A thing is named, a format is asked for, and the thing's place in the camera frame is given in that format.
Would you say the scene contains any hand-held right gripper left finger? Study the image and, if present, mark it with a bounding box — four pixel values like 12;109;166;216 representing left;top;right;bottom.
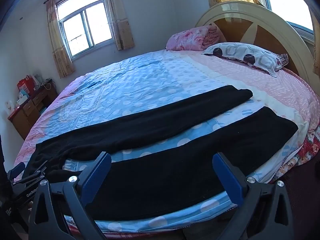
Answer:
29;151;112;240

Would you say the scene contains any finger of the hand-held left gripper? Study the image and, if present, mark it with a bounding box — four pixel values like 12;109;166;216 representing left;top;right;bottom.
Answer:
12;160;48;187
7;162;26;181

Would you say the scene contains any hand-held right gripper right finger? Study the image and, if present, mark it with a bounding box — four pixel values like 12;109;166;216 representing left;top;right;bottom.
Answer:
212;152;294;240

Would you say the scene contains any black knitted sweater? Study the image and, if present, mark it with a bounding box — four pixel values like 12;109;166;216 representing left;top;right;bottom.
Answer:
24;85;299;222

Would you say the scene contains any wooden desk with drawers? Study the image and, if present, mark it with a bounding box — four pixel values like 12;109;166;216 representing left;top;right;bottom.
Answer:
7;79;58;140

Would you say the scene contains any red gift bag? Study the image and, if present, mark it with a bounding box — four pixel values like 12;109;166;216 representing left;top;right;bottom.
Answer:
17;75;35;97

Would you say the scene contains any red patterned mattress pad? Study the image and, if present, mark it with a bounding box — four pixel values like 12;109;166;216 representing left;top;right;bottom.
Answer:
269;127;320;183

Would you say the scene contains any bed with blue pink sheet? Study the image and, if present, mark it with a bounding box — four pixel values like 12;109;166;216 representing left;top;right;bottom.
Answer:
14;47;320;240

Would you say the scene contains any white circle-print pillow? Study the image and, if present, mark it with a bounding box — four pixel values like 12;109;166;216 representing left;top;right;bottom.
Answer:
201;42;288;78

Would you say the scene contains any striped pillow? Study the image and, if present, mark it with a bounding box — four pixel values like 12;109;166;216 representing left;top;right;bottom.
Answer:
276;54;290;68

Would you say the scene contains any beige floral curtain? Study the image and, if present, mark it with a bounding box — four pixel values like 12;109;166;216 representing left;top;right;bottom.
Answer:
102;0;135;51
45;0;75;78

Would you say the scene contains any pink floral pillow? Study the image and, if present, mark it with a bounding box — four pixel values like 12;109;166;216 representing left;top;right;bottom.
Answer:
166;24;220;52

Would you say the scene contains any white framed window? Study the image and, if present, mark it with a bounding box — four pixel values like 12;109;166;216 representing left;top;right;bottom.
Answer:
55;0;113;59

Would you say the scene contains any cream wooden headboard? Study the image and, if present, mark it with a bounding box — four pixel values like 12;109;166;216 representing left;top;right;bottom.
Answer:
195;1;318;87

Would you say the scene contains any large bright window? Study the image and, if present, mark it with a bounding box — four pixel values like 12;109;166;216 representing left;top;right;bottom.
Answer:
260;0;315;32

